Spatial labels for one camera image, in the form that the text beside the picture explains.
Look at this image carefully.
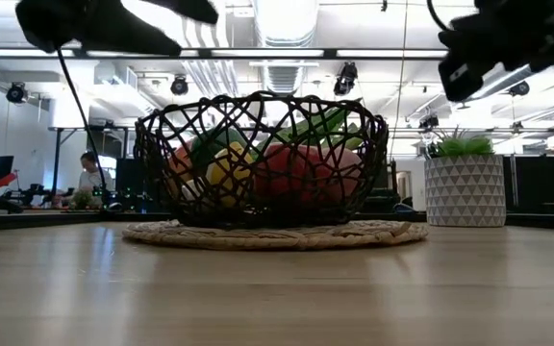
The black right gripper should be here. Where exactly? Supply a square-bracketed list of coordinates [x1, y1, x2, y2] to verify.
[438, 0, 554, 102]

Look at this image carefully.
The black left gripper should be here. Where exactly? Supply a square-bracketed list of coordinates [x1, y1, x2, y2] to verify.
[14, 0, 219, 57]

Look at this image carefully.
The green leafy vegetable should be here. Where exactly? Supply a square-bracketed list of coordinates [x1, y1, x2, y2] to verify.
[322, 122, 364, 151]

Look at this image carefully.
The yellow bell pepper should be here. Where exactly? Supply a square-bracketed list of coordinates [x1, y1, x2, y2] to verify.
[204, 141, 255, 209]

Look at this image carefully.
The red orange mango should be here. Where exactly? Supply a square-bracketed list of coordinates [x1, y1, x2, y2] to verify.
[253, 142, 339, 206]

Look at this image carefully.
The black wire basket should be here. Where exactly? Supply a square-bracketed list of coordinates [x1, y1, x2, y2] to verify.
[134, 90, 390, 230]

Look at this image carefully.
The black ceiling spotlight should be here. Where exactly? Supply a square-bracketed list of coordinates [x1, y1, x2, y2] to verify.
[5, 81, 29, 105]
[507, 80, 531, 98]
[333, 62, 359, 97]
[169, 74, 190, 97]

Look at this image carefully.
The white triangle pattern planter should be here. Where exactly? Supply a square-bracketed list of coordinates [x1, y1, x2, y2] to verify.
[423, 153, 507, 228]

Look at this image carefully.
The orange round fruit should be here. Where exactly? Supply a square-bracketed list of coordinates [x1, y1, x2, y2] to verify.
[168, 141, 195, 186]

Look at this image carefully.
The person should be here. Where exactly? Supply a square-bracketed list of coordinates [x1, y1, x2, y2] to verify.
[77, 151, 114, 206]

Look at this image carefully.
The round woven placemat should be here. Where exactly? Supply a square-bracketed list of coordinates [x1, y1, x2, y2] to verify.
[121, 218, 430, 252]

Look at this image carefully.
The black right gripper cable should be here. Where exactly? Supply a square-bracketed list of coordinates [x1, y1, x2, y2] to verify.
[425, 0, 452, 33]

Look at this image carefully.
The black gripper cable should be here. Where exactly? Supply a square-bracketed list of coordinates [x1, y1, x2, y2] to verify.
[55, 46, 113, 209]
[425, 0, 452, 33]

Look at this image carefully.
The silver ceiling air duct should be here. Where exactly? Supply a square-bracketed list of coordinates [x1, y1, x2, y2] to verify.
[251, 0, 321, 97]

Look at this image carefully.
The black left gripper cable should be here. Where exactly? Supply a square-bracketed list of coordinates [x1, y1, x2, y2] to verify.
[55, 46, 113, 209]

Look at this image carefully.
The black overhead frame bar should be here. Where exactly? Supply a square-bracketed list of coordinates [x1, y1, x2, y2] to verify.
[0, 47, 450, 62]

